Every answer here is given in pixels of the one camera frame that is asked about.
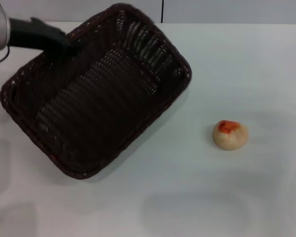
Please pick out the black woven wicker basket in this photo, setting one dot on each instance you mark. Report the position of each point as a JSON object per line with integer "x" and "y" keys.
{"x": 101, "y": 103}

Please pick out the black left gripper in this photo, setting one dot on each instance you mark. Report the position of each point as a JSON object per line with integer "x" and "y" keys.
{"x": 37, "y": 34}

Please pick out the black vertical wall strip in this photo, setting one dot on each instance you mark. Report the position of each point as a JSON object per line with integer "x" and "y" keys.
{"x": 162, "y": 11}

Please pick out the beige bun with orange top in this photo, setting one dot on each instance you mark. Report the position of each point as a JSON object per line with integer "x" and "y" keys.
{"x": 230, "y": 138}

